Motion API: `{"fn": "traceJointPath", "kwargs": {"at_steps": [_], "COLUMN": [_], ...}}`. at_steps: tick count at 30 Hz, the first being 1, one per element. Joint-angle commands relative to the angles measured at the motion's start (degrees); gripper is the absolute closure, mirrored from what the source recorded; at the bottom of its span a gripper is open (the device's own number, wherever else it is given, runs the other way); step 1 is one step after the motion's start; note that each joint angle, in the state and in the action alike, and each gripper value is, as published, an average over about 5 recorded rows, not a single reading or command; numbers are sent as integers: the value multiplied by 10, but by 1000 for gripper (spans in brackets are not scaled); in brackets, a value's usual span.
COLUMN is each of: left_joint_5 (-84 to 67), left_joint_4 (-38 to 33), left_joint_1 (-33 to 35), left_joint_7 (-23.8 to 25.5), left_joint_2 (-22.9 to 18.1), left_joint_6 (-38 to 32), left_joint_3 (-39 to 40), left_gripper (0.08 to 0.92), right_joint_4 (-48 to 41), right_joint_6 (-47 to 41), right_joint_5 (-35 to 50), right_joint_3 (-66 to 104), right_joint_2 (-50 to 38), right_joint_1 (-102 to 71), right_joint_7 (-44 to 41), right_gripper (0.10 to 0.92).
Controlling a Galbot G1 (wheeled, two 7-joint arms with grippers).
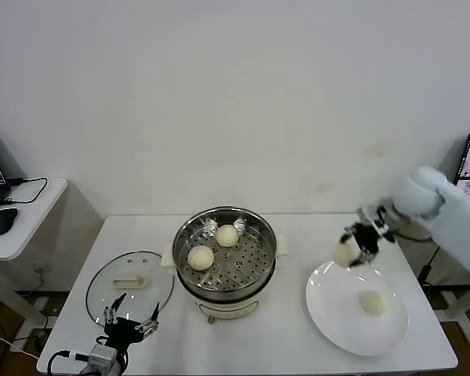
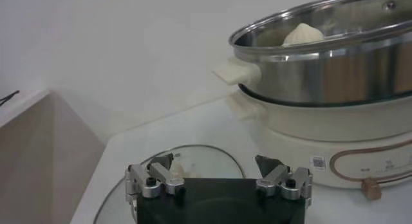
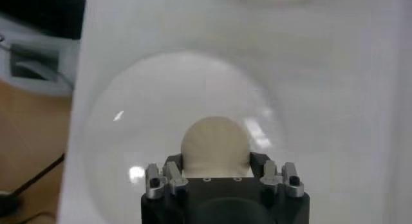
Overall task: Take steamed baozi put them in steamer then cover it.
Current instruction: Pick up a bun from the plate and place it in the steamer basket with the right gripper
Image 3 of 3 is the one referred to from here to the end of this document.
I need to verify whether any white steamed baozi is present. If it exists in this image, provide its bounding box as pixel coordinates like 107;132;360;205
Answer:
180;115;252;178

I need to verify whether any grey box device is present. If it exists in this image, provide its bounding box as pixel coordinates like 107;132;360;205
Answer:
0;0;88;97

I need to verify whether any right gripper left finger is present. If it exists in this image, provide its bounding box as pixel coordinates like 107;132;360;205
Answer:
144;153;189;200

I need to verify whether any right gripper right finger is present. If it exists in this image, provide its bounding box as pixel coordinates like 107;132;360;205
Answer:
249;151;305;199

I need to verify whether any thick black floor cable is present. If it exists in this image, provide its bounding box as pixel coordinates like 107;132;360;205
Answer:
0;153;65;218

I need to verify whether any white round plate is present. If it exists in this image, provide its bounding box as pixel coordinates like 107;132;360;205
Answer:
82;50;286;224

